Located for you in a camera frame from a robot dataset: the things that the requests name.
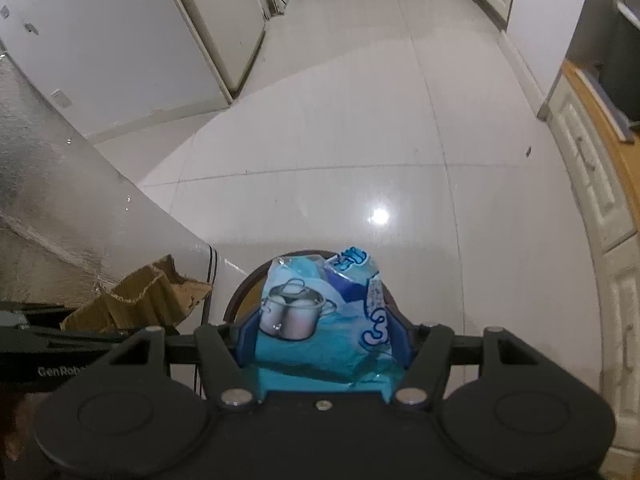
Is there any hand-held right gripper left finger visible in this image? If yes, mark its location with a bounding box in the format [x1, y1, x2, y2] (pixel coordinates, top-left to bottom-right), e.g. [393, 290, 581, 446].
[107, 310, 266, 411]

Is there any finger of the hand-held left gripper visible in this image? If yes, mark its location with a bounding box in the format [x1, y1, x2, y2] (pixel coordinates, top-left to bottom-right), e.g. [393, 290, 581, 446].
[0, 324, 180, 351]
[0, 300, 68, 317]

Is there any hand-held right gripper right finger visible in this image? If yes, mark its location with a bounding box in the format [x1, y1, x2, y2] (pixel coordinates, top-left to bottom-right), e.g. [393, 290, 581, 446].
[385, 310, 543, 411]

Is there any brown round trash bin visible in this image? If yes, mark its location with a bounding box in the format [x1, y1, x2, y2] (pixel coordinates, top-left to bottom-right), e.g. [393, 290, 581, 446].
[222, 249, 413, 332]

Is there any blue pot print plastic bag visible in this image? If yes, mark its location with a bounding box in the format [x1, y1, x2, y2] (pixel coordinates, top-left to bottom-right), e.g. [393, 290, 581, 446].
[255, 246, 407, 392]

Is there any torn brown cardboard piece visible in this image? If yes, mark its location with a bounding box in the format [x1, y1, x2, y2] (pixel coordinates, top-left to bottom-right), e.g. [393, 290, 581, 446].
[62, 254, 214, 337]

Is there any silver foil covered counter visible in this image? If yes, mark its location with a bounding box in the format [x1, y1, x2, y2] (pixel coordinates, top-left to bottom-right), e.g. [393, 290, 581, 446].
[0, 52, 219, 341]

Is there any cream cabinet with wooden top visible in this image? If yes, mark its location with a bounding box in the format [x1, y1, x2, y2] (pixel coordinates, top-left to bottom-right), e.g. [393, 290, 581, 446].
[537, 59, 640, 463]

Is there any grey flat board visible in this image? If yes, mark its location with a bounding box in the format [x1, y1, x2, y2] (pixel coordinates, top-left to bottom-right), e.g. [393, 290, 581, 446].
[574, 67, 636, 142]

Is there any white refrigerator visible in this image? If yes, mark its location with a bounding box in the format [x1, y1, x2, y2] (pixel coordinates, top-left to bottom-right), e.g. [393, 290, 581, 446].
[161, 0, 267, 102]

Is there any black bin with white liner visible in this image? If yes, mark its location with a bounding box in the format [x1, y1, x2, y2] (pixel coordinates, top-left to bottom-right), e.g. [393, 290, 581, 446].
[596, 0, 640, 123]

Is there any black cable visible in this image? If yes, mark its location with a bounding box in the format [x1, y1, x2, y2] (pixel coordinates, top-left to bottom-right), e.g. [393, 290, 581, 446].
[196, 247, 219, 401]

